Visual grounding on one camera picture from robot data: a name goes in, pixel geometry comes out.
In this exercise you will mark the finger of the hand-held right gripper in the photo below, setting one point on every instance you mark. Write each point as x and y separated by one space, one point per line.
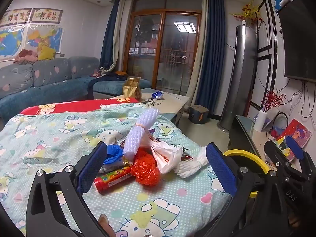
275 153
295 148

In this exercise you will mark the red cloth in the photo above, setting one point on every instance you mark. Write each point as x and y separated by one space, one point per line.
274 133

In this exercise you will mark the yellow artificial flowers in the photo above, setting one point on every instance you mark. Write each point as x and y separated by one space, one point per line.
248 12

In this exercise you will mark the wooden sliding glass door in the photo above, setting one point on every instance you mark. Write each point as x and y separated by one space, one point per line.
160 54

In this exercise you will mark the white ribbed vase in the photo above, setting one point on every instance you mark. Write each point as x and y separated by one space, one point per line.
259 121

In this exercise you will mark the red berry branch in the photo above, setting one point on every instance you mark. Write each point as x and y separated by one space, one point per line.
272 100

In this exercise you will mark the blue grey sofa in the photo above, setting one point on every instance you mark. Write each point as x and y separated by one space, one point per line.
49 84

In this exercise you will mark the pile of clothes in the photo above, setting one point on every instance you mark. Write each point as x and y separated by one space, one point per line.
26 55

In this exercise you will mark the television stand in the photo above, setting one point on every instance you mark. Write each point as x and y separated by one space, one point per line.
246 130

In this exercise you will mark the golden paper bag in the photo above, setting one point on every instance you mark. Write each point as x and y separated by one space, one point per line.
132 90

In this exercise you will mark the country map poster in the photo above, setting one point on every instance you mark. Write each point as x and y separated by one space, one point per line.
49 38

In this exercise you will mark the cartoon cat printed blanket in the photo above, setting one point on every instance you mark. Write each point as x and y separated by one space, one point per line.
61 153

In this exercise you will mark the red blanket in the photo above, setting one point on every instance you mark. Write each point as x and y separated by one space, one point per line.
74 106

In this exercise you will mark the world map poster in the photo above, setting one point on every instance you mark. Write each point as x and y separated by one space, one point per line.
9 42

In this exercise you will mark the dark clothes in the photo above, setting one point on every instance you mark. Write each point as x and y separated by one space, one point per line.
111 77

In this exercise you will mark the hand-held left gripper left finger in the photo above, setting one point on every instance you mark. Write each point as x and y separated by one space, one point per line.
92 167

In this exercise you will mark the framed calligraphy poster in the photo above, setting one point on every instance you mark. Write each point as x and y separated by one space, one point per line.
47 16

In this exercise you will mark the blue storage box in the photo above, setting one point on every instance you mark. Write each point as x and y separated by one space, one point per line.
197 114

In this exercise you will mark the coffee table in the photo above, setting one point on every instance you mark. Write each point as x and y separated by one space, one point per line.
170 103

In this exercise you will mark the blue snack packet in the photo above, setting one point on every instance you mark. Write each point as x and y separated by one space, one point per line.
157 95

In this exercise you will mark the short white foam net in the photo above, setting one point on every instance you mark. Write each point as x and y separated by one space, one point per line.
192 165

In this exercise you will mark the beige sheer curtain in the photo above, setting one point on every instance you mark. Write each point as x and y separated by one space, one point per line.
201 54
121 34

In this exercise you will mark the white framed picture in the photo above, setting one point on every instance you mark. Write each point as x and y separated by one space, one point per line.
272 117

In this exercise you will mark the yellow rim waste bin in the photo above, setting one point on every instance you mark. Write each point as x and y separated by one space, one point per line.
246 153

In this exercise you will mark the grey tower air conditioner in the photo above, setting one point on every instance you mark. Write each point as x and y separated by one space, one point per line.
237 79

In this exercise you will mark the blue curtain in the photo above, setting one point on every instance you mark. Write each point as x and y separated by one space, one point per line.
109 37
212 54

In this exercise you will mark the red candy tube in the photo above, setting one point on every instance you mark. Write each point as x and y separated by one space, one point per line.
111 180

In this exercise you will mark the black wall television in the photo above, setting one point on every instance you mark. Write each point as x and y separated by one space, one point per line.
298 42

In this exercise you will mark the red plastic bag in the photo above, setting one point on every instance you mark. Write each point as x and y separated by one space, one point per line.
145 172

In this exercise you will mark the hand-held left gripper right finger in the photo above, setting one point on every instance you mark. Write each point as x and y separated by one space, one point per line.
221 170

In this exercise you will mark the yellow pillow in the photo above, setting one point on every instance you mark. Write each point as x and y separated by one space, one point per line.
47 53

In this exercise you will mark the colourful figure painting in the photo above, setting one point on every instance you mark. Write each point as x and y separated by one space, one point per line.
300 130

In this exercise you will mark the dark candy wrapper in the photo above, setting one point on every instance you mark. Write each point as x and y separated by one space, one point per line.
187 157

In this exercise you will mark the long white foam net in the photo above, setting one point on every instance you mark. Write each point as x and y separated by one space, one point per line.
140 138

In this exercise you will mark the blue plastic bag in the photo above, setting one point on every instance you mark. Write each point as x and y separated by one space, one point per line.
114 153

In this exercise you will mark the silver foil wrapper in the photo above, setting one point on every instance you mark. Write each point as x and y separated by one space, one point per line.
108 169

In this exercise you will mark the white plastic bag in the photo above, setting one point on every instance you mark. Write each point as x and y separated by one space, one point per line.
165 158

